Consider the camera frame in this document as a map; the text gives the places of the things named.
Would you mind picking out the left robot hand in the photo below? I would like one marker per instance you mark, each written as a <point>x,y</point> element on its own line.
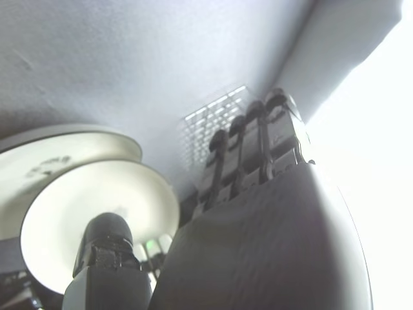
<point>258,242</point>

